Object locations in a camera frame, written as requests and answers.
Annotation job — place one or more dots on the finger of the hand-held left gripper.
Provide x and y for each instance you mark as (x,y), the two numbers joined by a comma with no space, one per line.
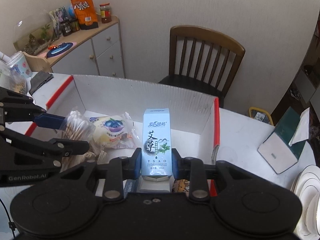
(47,120)
(70,150)

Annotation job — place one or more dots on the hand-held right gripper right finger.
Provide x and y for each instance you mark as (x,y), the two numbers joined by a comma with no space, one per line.
(176,162)

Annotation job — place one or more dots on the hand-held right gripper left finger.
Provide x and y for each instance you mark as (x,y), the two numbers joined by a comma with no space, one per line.
(137,160)

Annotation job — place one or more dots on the cotton swab bag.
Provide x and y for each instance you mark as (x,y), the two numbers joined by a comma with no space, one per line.
(77,127)

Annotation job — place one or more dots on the gold foil packet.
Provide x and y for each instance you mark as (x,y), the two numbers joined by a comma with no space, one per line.
(100,156)

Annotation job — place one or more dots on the light blue carton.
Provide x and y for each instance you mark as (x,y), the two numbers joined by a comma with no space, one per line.
(156,135)

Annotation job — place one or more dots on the blueberry bread packet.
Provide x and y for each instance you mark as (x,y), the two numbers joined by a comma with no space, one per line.
(112,130)

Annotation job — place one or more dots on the red cardboard box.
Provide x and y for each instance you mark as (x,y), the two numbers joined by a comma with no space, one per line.
(150,97)

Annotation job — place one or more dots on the tiger striped packet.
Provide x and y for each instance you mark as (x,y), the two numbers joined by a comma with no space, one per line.
(180,186)

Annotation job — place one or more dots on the small white carton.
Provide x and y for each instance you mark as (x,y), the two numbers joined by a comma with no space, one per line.
(155,186)

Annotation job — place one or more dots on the grey cloth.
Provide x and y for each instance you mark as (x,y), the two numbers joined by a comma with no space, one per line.
(41,80)

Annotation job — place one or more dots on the clear snack bag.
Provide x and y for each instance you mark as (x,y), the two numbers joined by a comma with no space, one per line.
(15,82)

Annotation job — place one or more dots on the wooden stand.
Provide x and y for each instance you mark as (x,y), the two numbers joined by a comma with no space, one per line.
(40,62)

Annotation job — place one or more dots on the white floral cup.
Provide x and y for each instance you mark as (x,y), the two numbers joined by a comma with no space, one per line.
(20,65)

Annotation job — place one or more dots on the blue mouse pad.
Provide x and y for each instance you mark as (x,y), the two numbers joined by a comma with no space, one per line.
(61,48)

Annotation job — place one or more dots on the small red toy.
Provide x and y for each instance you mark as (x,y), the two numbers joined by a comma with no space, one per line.
(53,47)

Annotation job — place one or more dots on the glass fish bowl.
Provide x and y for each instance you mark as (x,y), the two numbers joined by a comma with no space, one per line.
(32,35)

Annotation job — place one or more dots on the grey wooden sideboard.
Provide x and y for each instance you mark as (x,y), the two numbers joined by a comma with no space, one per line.
(107,55)

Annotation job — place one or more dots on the dark glass jar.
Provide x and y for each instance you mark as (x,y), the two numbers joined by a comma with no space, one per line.
(65,28)
(75,25)

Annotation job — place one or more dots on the yellow rimmed basket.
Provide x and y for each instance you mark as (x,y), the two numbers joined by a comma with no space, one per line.
(260,116)

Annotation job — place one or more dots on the picture card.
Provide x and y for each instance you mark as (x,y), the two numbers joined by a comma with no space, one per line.
(57,17)

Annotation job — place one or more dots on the green white tissue box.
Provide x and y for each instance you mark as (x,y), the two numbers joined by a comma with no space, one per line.
(282,140)

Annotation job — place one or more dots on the small blue globe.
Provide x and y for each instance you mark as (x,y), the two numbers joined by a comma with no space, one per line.
(71,11)

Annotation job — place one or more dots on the orange snack bag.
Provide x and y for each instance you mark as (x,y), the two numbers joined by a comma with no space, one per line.
(85,10)

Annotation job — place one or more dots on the red sauce jar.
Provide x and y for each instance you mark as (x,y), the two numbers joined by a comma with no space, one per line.
(105,13)

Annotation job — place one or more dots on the stack of white plates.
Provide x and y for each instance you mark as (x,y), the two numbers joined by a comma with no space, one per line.
(305,180)

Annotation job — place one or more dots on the wooden chair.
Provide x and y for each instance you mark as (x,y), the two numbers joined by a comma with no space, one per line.
(207,33)

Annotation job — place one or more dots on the white gold rim plate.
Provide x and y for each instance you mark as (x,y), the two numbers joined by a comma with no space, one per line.
(312,217)

